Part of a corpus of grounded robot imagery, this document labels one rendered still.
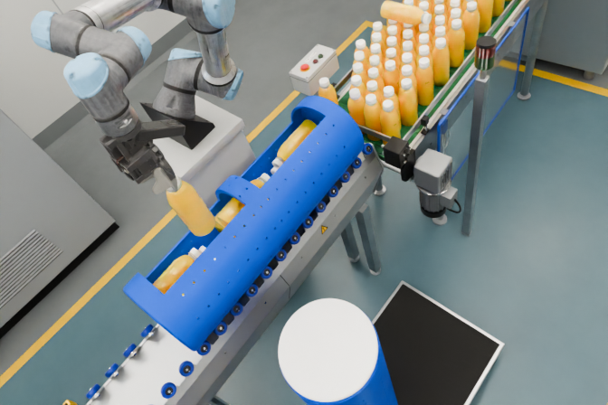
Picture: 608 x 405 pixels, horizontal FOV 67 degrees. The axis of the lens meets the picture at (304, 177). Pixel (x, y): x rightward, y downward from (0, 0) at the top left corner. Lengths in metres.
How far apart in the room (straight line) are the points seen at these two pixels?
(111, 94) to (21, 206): 2.01
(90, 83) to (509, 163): 2.46
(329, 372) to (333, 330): 0.11
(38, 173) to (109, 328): 0.95
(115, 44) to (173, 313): 0.72
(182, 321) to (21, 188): 1.68
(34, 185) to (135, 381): 1.51
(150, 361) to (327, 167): 0.84
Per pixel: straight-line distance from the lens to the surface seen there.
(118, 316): 2.98
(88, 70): 0.91
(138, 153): 1.03
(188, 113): 1.70
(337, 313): 1.37
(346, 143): 1.55
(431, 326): 2.28
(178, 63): 1.68
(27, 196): 2.89
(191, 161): 1.70
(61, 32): 1.04
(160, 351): 1.65
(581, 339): 2.52
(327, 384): 1.32
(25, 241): 3.02
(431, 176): 1.81
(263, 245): 1.41
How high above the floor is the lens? 2.30
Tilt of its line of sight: 51 degrees down
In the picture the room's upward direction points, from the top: 20 degrees counter-clockwise
